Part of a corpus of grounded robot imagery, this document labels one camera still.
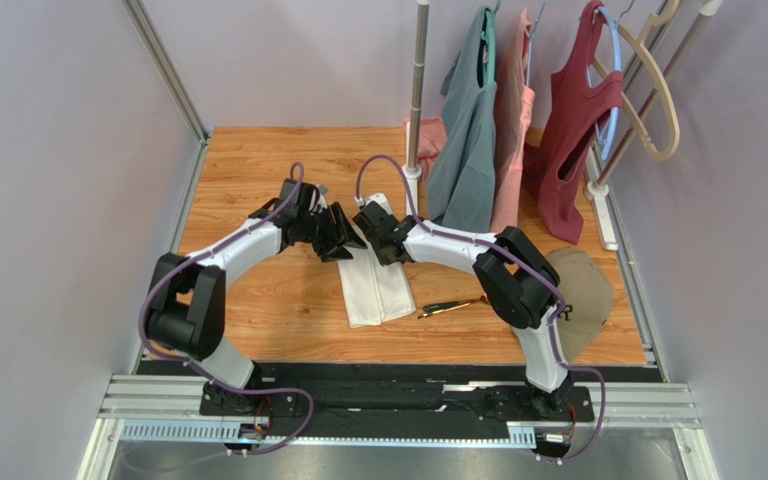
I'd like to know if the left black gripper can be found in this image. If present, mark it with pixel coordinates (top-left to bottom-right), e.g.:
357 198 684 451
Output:
297 202 367 263

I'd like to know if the white cloth napkin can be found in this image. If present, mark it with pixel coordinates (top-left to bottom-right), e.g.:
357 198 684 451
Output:
337 225 416 328

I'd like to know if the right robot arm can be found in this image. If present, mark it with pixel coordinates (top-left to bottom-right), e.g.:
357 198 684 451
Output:
353 197 573 410

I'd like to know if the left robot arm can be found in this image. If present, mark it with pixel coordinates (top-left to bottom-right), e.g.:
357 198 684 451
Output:
138 179 365 395

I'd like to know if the metal clothes rack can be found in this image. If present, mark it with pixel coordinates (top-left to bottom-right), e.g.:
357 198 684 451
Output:
402 1 722 251

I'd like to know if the grey-blue hanging shirt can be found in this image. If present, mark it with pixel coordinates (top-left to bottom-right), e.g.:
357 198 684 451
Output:
426 5 497 233

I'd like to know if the dark red tank top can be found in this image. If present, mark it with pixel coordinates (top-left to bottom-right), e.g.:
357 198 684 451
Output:
522 1 615 245

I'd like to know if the salmon pink hanging shirt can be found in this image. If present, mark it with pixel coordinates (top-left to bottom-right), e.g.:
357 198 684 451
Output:
490 9 535 233

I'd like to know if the tan baseball cap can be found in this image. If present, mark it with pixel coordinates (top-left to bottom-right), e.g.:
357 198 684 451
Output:
547 248 615 363

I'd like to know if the teal hanger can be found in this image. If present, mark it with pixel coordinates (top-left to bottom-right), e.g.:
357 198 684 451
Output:
480 0 501 87

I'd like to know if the light blue hanger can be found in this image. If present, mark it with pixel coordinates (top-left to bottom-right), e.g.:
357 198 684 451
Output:
592 6 622 161

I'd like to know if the beige wooden hanger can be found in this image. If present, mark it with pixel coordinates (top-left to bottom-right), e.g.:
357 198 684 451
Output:
616 1 680 161

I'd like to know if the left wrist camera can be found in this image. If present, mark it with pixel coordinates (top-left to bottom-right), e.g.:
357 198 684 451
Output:
311 184 328 212

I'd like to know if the gold fork green handle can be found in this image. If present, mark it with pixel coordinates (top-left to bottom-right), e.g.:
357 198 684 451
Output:
418 295 489 319

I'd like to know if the gold utensil dark handle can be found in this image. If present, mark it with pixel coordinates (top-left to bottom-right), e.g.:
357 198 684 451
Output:
420 300 471 318

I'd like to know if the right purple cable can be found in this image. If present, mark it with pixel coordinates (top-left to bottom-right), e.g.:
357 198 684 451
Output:
354 154 608 464

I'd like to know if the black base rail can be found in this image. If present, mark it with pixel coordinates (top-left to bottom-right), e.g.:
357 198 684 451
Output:
136 360 665 446

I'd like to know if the aluminium frame post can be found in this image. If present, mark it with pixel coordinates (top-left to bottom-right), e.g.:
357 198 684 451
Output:
120 0 211 142

